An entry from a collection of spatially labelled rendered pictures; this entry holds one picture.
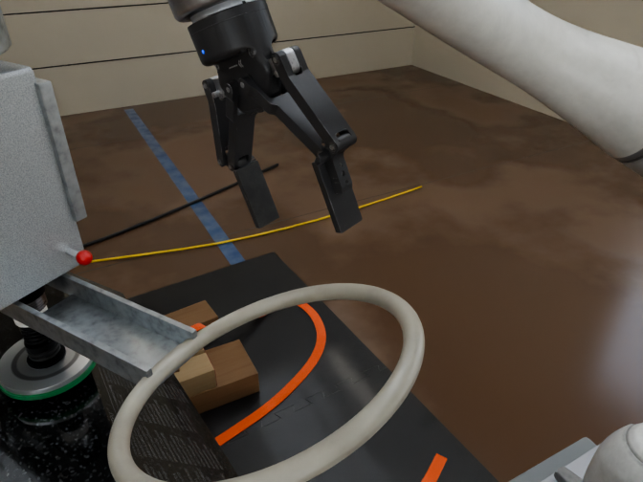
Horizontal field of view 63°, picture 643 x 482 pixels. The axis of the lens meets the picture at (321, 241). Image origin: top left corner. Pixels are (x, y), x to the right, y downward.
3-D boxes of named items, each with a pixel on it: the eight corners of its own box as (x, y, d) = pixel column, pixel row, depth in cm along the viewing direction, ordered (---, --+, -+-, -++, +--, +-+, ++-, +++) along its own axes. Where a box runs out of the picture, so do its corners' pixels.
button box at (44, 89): (52, 212, 112) (11, 77, 97) (63, 208, 114) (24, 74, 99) (77, 222, 109) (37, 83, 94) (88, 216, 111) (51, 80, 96)
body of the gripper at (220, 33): (283, -12, 47) (318, 91, 50) (233, 14, 53) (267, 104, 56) (214, 6, 42) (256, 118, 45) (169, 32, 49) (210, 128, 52)
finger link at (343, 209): (334, 150, 48) (340, 149, 48) (357, 219, 51) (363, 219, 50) (311, 163, 47) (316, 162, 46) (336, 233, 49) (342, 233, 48)
